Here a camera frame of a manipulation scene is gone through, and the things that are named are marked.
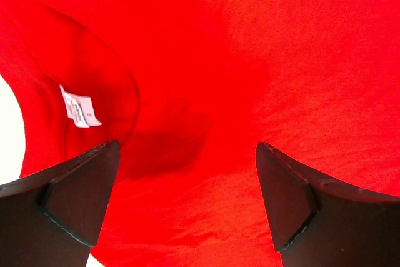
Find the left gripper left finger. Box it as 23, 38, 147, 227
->
1, 140, 120, 266

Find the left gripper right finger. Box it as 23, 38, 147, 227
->
256, 142, 399, 266

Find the red t shirt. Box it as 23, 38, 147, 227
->
1, 0, 399, 266

